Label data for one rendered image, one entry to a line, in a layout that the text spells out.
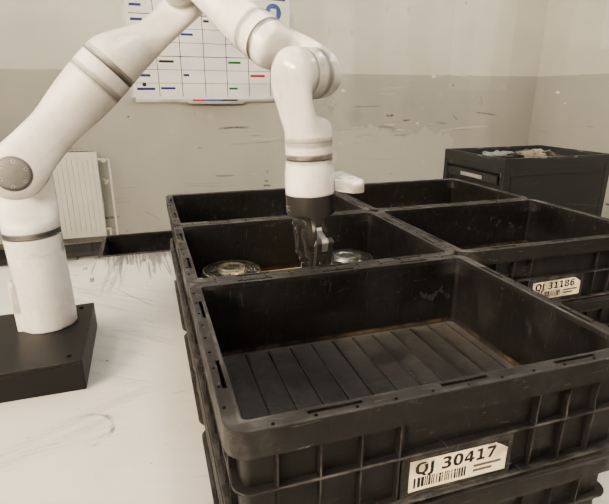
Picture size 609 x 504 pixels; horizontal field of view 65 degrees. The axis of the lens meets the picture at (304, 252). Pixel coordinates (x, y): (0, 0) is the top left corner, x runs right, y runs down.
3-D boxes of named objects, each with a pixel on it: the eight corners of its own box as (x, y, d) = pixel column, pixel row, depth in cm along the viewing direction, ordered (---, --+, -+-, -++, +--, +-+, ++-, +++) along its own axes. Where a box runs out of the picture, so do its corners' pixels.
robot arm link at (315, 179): (367, 193, 71) (367, 151, 69) (294, 201, 68) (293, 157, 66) (344, 183, 80) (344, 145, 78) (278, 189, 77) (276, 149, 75)
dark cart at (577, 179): (481, 347, 232) (506, 158, 204) (430, 310, 273) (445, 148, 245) (579, 330, 250) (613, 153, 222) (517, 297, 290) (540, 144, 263)
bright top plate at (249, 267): (206, 285, 80) (206, 281, 80) (199, 265, 89) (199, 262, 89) (265, 278, 83) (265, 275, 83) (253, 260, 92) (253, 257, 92)
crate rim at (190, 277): (188, 301, 61) (187, 283, 60) (174, 238, 88) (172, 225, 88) (459, 268, 73) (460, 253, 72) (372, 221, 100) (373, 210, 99)
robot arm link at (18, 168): (81, 43, 74) (83, 48, 82) (-36, 177, 73) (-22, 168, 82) (131, 87, 78) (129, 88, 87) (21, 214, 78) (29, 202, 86)
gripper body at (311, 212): (279, 185, 76) (282, 242, 79) (294, 195, 69) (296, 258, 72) (324, 181, 78) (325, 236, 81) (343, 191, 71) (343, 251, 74)
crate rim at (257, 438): (227, 465, 34) (225, 437, 33) (188, 301, 61) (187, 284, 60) (648, 371, 46) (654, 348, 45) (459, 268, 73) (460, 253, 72)
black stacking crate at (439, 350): (235, 565, 37) (228, 442, 34) (195, 368, 64) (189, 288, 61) (624, 453, 49) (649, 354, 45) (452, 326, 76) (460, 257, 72)
